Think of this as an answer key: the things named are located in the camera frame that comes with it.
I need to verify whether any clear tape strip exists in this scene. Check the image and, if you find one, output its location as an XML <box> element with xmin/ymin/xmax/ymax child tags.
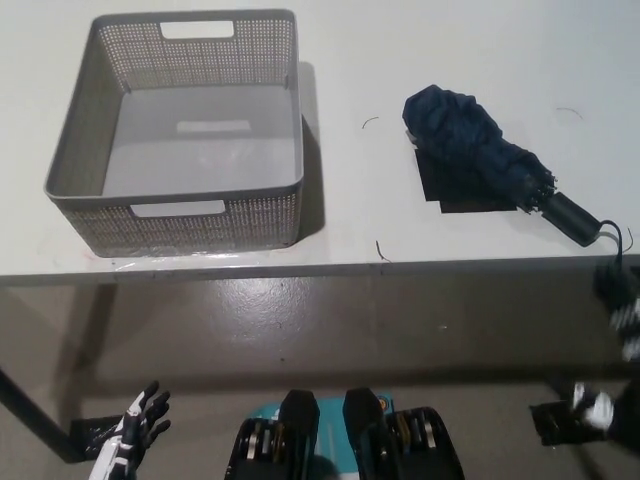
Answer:
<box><xmin>87</xmin><ymin>245</ymin><xmax>264</xmax><ymax>274</ymax></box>

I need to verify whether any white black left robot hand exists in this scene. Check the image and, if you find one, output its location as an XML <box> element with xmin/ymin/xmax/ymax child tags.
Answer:
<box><xmin>87</xmin><ymin>380</ymin><xmax>172</xmax><ymax>480</ymax></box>

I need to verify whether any black teal robot body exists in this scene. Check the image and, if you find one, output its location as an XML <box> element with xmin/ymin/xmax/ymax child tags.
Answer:
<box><xmin>224</xmin><ymin>387</ymin><xmax>469</xmax><ymax>480</ymax></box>

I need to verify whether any black tape patch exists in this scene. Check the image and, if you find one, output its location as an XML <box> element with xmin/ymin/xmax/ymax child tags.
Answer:
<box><xmin>413</xmin><ymin>147</ymin><xmax>519</xmax><ymax>215</ymax></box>

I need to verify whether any navy blue umbrella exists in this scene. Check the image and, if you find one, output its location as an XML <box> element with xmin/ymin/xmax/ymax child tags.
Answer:
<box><xmin>402</xmin><ymin>83</ymin><xmax>632</xmax><ymax>266</ymax></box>

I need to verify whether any black metal table leg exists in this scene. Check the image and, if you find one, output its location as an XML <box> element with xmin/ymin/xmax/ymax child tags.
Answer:
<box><xmin>0</xmin><ymin>367</ymin><xmax>84</xmax><ymax>464</ymax></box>

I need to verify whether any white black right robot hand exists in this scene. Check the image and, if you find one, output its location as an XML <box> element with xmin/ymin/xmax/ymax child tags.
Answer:
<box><xmin>569</xmin><ymin>259</ymin><xmax>640</xmax><ymax>441</ymax></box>

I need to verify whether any grey perforated plastic basket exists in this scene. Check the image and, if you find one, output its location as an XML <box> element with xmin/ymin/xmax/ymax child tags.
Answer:
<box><xmin>43</xmin><ymin>8</ymin><xmax>307</xmax><ymax>259</ymax></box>

